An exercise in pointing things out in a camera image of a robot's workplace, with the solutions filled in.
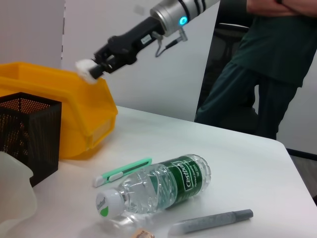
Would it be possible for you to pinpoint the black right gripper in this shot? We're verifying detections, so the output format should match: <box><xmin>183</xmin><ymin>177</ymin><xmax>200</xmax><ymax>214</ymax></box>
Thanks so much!
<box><xmin>89</xmin><ymin>15</ymin><xmax>166</xmax><ymax>81</ymax></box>

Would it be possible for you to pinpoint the white paper ball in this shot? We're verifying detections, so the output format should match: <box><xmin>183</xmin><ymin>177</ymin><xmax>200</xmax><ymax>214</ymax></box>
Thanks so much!
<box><xmin>75</xmin><ymin>58</ymin><xmax>100</xmax><ymax>84</ymax></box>

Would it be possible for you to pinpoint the mint green utility knife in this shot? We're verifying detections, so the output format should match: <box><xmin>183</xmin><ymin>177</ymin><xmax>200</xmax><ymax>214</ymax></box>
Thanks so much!
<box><xmin>93</xmin><ymin>157</ymin><xmax>153</xmax><ymax>188</ymax></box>

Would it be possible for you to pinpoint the clear green-label water bottle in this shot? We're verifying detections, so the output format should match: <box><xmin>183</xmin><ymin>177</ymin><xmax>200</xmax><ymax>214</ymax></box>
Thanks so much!
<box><xmin>95</xmin><ymin>153</ymin><xmax>211</xmax><ymax>219</ymax></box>

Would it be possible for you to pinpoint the small beige eraser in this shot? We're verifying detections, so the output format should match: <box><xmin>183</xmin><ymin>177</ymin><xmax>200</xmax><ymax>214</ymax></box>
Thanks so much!
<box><xmin>132</xmin><ymin>228</ymin><xmax>156</xmax><ymax>238</ymax></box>

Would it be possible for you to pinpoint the bare person forearm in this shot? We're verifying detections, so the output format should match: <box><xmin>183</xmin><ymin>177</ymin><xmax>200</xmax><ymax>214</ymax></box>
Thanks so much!
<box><xmin>247</xmin><ymin>0</ymin><xmax>294</xmax><ymax>16</ymax></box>
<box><xmin>284</xmin><ymin>0</ymin><xmax>317</xmax><ymax>17</ymax></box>

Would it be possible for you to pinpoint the black mesh pen holder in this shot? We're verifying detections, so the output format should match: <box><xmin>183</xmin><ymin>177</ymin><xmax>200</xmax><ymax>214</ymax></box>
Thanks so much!
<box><xmin>0</xmin><ymin>92</ymin><xmax>62</xmax><ymax>188</ymax></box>

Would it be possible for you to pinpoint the translucent wavy fruit plate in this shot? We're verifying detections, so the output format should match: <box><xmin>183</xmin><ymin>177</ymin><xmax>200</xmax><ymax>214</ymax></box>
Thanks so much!
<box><xmin>0</xmin><ymin>151</ymin><xmax>38</xmax><ymax>222</ymax></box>

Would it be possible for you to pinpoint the grey marker pen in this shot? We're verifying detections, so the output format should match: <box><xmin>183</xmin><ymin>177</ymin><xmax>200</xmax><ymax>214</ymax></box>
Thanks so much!
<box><xmin>168</xmin><ymin>209</ymin><xmax>255</xmax><ymax>236</ymax></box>

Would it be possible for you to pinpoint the yellow plastic bin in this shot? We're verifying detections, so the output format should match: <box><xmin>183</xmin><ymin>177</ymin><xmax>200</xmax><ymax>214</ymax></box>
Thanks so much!
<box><xmin>0</xmin><ymin>61</ymin><xmax>119</xmax><ymax>159</ymax></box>

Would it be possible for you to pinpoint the person in green scrubs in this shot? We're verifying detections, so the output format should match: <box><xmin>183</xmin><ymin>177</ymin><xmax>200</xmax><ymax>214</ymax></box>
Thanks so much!
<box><xmin>194</xmin><ymin>0</ymin><xmax>317</xmax><ymax>141</ymax></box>

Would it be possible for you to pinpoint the right gripper cable with plug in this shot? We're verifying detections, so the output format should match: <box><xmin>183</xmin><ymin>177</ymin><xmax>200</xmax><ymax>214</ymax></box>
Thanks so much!
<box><xmin>155</xmin><ymin>27</ymin><xmax>189</xmax><ymax>58</ymax></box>

